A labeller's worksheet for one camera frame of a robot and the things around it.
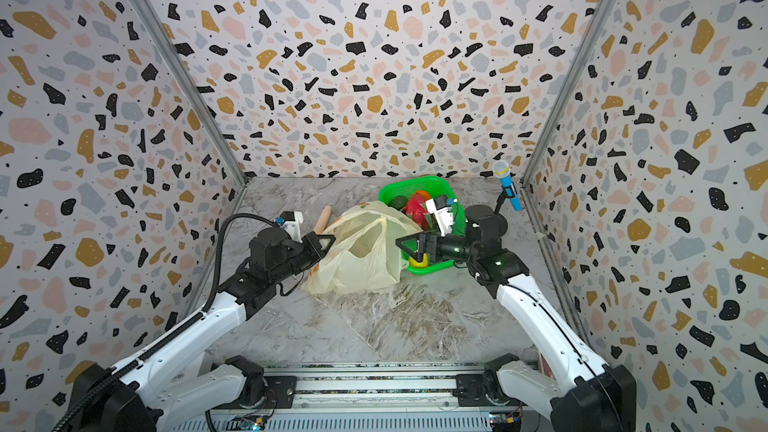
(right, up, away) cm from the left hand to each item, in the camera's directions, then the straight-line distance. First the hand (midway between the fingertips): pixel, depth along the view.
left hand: (336, 232), depth 76 cm
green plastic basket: (+28, +14, +35) cm, 47 cm away
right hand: (+17, -1, -6) cm, 18 cm away
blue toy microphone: (+47, +18, +14) cm, 52 cm away
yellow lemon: (+23, -11, +16) cm, 30 cm away
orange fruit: (+24, +11, +31) cm, 41 cm away
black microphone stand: (+49, +10, +20) cm, 54 cm away
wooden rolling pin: (-12, +2, +31) cm, 34 cm away
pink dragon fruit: (+22, +6, +24) cm, 33 cm away
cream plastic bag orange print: (+8, -5, -2) cm, 9 cm away
